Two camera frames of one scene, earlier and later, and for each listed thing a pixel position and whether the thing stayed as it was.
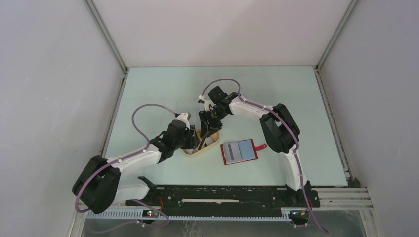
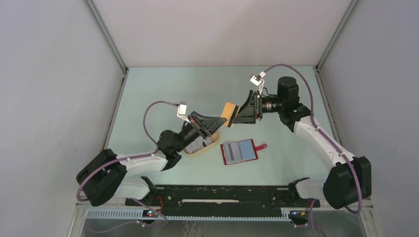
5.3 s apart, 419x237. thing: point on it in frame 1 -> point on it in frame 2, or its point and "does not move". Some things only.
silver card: x=232 y=152 does not move
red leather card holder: x=240 y=151 does not move
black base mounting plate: x=193 y=197 does not move
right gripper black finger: x=210 y=123 -> x=251 y=110
